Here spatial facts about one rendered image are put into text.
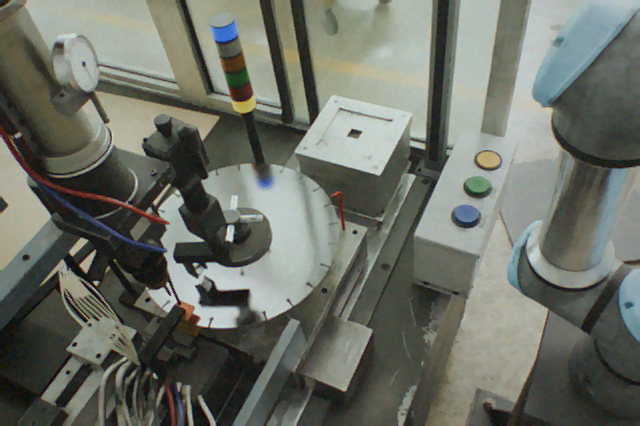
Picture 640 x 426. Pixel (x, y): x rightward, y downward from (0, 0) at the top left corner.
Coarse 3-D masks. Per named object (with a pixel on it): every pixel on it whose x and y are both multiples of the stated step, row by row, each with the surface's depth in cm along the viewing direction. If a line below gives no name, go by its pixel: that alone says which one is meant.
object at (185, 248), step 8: (216, 240) 79; (176, 248) 83; (184, 248) 82; (192, 248) 82; (200, 248) 82; (208, 248) 81; (216, 248) 80; (224, 248) 82; (232, 248) 83; (176, 256) 82; (184, 256) 82; (192, 256) 82; (200, 256) 81; (208, 256) 81; (216, 256) 81; (224, 256) 81; (232, 256) 83; (184, 264) 84; (192, 264) 83; (200, 264) 86; (192, 272) 85
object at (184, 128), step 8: (184, 128) 61; (192, 128) 61; (184, 136) 61; (192, 136) 61; (184, 144) 62; (192, 144) 62; (200, 144) 63; (192, 152) 62; (192, 160) 64; (200, 160) 64; (200, 168) 65; (200, 176) 66
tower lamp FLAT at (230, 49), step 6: (216, 42) 97; (228, 42) 97; (234, 42) 97; (216, 48) 99; (222, 48) 98; (228, 48) 98; (234, 48) 98; (240, 48) 99; (222, 54) 99; (228, 54) 98; (234, 54) 99
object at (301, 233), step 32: (224, 192) 99; (256, 192) 98; (288, 192) 97; (320, 192) 97; (288, 224) 93; (320, 224) 92; (288, 256) 89; (320, 256) 88; (192, 288) 87; (224, 288) 87; (256, 288) 86; (288, 288) 85; (192, 320) 84; (224, 320) 83; (256, 320) 82
